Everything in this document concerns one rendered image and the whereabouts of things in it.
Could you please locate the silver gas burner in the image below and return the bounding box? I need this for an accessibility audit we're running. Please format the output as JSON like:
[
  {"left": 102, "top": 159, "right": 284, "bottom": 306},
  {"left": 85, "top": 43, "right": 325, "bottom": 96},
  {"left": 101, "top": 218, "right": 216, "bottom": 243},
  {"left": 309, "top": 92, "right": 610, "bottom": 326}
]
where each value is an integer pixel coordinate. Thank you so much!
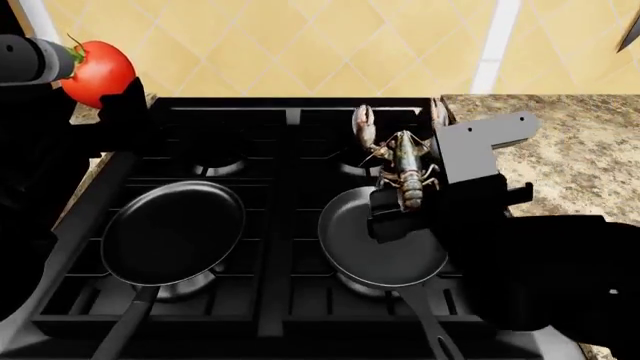
[
  {"left": 338, "top": 159, "right": 384, "bottom": 178},
  {"left": 152, "top": 261, "right": 227, "bottom": 303},
  {"left": 333, "top": 270, "right": 404, "bottom": 300},
  {"left": 192, "top": 155, "right": 247, "bottom": 178}
]

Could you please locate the dark knife blade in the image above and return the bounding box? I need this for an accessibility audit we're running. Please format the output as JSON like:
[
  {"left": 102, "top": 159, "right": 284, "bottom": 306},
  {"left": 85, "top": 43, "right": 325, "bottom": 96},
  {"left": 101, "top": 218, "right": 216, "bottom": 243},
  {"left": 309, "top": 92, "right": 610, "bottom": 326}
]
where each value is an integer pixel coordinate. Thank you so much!
[{"left": 614, "top": 15, "right": 640, "bottom": 54}]

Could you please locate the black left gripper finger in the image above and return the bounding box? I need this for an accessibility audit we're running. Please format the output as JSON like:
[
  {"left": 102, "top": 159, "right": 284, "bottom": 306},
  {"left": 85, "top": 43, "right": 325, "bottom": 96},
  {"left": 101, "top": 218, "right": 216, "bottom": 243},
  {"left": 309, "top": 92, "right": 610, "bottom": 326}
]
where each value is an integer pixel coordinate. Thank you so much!
[{"left": 97, "top": 76, "right": 149, "bottom": 123}]

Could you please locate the brown green lobster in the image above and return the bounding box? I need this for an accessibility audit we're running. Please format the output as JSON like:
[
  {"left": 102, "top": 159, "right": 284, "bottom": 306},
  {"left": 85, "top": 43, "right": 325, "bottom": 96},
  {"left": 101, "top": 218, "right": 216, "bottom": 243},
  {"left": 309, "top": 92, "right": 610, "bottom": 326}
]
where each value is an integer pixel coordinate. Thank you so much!
[{"left": 352, "top": 103, "right": 442, "bottom": 213}]

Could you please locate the grey right gripper camera bracket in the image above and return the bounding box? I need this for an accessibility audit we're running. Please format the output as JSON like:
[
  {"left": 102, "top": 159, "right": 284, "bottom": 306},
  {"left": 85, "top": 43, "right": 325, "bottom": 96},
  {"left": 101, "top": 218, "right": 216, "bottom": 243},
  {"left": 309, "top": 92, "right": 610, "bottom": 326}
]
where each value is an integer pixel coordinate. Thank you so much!
[{"left": 433, "top": 110, "right": 543, "bottom": 186}]

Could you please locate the black gas cooktop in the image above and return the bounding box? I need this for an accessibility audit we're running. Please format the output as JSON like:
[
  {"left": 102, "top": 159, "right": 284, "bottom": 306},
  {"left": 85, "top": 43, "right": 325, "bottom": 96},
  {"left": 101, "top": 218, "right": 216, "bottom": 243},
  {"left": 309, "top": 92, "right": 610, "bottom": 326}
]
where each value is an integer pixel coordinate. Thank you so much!
[{"left": 30, "top": 96, "right": 556, "bottom": 360}]

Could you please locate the black frying pan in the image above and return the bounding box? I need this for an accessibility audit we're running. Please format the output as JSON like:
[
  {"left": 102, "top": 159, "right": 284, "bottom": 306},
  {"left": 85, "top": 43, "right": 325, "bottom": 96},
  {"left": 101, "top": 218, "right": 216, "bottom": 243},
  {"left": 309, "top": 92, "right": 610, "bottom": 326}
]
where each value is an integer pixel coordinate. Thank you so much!
[
  {"left": 91, "top": 180, "right": 247, "bottom": 360},
  {"left": 317, "top": 186, "right": 467, "bottom": 360}
]

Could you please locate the black cast iron grate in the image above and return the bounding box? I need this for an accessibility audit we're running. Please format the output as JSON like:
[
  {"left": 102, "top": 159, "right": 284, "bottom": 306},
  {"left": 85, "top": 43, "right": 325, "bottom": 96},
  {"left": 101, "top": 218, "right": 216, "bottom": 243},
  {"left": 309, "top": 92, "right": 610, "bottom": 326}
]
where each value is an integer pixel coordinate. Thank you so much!
[
  {"left": 284, "top": 106, "right": 501, "bottom": 333},
  {"left": 34, "top": 106, "right": 287, "bottom": 333}
]

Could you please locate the red tomato with green stem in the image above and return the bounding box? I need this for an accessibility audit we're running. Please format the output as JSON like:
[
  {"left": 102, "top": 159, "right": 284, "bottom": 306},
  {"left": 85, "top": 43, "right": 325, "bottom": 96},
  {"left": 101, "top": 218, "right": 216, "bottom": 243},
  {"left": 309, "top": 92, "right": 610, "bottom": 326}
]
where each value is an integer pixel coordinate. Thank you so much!
[{"left": 59, "top": 33, "right": 138, "bottom": 110}]

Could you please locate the grey left gripper cylinder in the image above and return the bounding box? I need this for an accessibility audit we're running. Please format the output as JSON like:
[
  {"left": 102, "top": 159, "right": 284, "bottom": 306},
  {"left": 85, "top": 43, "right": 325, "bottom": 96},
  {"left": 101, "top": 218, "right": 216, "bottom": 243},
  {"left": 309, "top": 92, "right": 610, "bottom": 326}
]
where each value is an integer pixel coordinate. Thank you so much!
[{"left": 0, "top": 34, "right": 80, "bottom": 87}]

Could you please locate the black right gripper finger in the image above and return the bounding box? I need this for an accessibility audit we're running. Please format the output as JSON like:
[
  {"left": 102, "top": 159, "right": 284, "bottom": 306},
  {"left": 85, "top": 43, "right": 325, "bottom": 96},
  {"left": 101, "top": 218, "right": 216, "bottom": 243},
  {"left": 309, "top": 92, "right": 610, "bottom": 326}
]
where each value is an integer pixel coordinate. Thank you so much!
[
  {"left": 366, "top": 185, "right": 432, "bottom": 246},
  {"left": 504, "top": 181, "right": 535, "bottom": 207}
]

